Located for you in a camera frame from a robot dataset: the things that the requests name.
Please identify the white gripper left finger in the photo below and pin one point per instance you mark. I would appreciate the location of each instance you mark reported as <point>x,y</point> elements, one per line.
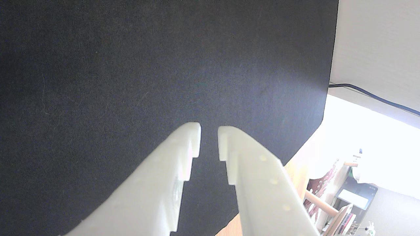
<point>151,196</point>

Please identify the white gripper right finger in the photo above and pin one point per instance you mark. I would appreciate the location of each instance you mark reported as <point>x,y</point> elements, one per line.
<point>262,190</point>

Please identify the wooden chair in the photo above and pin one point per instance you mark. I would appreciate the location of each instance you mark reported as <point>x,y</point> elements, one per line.
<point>320,201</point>

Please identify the stack of books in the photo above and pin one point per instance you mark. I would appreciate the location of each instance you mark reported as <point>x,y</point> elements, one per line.
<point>344,220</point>

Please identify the black printer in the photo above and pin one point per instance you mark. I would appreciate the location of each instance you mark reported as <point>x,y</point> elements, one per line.
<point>364,192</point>

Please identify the black desk mat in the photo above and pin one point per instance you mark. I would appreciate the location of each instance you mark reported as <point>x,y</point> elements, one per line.
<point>131,65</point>

